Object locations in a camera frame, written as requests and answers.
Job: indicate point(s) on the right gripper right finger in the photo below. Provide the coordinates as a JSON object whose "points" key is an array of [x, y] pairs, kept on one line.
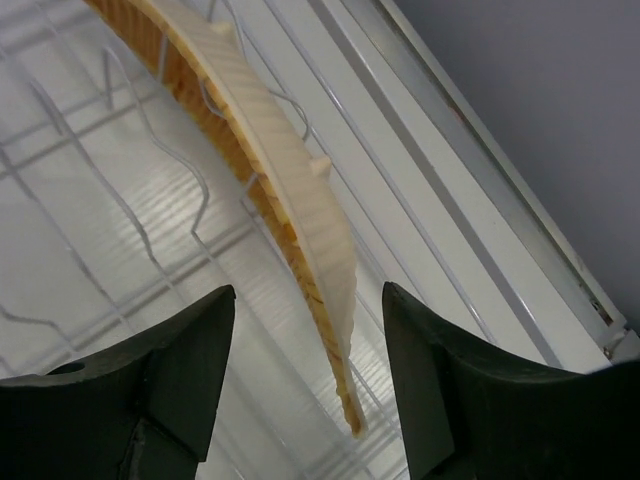
{"points": [[471, 410]]}

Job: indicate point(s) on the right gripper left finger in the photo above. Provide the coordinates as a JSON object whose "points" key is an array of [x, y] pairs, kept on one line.
{"points": [[144, 408]]}

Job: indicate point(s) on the fish-shaped woven plate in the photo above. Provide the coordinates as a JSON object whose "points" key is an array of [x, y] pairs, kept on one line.
{"points": [[202, 65]]}

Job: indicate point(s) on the white wire dish rack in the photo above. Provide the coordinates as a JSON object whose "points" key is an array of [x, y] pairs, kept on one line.
{"points": [[117, 212]]}

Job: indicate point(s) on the white side rail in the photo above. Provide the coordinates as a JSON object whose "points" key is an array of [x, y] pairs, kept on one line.
{"points": [[560, 308]]}

